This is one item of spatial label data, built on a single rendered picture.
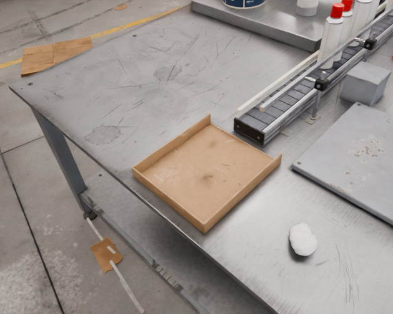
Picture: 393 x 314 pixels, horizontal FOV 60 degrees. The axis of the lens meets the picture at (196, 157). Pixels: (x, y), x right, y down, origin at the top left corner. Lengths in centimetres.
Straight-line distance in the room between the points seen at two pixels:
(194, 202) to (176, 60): 71
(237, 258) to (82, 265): 116
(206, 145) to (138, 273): 90
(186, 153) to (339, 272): 48
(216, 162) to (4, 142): 195
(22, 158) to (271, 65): 172
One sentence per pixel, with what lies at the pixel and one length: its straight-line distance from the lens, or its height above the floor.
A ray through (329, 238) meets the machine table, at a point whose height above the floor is 83.
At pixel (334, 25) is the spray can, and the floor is 103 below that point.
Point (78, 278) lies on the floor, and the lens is 179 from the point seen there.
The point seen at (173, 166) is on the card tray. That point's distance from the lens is 94.
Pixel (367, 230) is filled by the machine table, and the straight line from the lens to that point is 87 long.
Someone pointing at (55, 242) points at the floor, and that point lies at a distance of 194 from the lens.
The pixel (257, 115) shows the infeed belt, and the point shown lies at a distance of 102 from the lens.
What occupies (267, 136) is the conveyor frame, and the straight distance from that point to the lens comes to 98.
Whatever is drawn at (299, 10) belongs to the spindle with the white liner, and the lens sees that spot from 163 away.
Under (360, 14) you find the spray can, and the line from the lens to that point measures 137.
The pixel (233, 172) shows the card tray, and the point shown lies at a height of 83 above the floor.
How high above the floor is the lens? 151
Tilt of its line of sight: 45 degrees down
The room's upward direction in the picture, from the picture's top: 4 degrees counter-clockwise
